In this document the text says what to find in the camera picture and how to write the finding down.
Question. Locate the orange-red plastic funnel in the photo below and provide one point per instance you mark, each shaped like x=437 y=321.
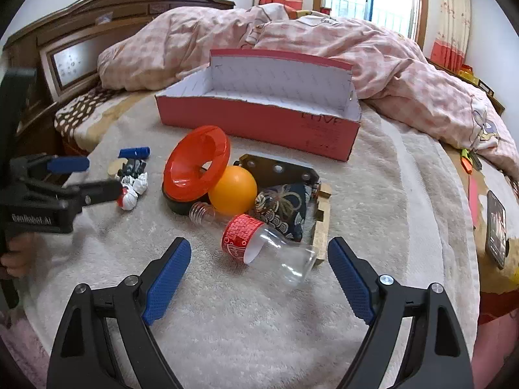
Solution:
x=190 y=162

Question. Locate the dark patterned beanbag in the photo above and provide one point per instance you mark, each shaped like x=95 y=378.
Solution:
x=284 y=206

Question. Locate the red cardboard box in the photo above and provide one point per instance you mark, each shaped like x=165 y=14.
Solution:
x=259 y=121

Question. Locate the black white toy figure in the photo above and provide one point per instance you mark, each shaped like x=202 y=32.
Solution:
x=133 y=186

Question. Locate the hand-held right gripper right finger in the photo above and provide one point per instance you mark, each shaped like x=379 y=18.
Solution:
x=350 y=279

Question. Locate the clear bottle with red label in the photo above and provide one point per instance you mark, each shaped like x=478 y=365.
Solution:
x=279 y=251

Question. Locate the yellow red toy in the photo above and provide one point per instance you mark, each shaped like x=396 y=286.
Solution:
x=468 y=73

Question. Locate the orange ball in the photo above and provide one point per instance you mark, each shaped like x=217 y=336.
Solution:
x=235 y=190

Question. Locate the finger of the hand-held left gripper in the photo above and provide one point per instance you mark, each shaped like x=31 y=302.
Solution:
x=101 y=190
x=69 y=164

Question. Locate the white fuzzy blanket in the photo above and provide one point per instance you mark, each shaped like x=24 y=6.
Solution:
x=251 y=332

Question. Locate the orange green toy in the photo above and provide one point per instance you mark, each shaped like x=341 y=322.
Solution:
x=470 y=161

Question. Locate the person's left hand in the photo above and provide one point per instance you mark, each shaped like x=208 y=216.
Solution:
x=14 y=263

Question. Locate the black smartphone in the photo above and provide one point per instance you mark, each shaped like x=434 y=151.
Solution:
x=495 y=227

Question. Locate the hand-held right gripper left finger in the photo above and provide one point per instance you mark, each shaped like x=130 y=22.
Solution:
x=170 y=279

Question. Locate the pink checked quilt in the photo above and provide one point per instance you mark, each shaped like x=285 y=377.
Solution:
x=405 y=77

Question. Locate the brown wooden headboard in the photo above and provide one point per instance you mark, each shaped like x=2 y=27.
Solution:
x=81 y=28

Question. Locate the round wooden disc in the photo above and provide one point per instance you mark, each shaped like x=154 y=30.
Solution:
x=113 y=168

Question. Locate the blue cylinder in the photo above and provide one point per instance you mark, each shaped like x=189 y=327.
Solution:
x=133 y=152

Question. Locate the grey metal plate with holes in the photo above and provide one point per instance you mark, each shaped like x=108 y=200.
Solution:
x=279 y=174

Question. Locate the black tape roll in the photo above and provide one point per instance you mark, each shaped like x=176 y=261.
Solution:
x=176 y=206

